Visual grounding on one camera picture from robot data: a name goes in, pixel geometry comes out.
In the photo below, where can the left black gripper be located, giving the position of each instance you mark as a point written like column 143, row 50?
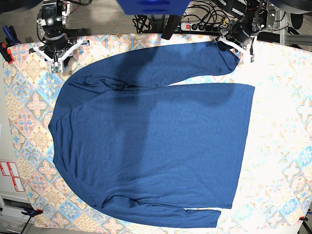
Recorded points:
column 237, row 34

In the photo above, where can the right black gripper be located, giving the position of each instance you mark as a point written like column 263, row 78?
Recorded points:
column 56, row 42

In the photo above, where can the blue long-sleeve T-shirt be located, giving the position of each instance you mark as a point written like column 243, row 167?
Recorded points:
column 136, row 144

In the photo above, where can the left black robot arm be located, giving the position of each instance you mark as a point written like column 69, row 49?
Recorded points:
column 251, row 17

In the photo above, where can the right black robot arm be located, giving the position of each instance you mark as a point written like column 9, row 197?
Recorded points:
column 52, row 18

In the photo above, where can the white power strip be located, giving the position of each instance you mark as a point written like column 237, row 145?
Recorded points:
column 196, row 27

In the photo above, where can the black red table clamp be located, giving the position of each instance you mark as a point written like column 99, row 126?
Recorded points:
column 6, row 53

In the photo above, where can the black round speaker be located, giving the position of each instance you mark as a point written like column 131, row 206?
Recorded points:
column 296, row 20

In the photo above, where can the blue box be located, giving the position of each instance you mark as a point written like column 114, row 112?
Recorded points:
column 154, row 7

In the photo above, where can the white red labels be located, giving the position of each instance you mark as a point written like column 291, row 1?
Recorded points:
column 9, row 177

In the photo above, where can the patterned tablecloth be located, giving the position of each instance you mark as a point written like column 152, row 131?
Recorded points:
column 275, row 185

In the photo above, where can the black orange clamp lower-left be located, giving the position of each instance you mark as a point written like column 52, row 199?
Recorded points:
column 31, row 212

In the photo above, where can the black orange clamp lower-right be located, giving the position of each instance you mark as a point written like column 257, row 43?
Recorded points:
column 304, row 219

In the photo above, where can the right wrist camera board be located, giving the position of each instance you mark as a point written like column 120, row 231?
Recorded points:
column 56, row 67

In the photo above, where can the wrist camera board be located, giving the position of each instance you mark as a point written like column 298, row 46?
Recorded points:
column 56, row 67
column 251, row 54

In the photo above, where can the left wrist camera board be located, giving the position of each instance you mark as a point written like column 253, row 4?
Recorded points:
column 251, row 54

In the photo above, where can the blue handled clamp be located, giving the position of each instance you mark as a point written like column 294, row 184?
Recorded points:
column 11, row 36

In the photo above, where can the black stand post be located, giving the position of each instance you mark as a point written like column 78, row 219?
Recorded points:
column 170, row 27

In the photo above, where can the aluminium frame profile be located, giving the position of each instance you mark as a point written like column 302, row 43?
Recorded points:
column 291, row 36

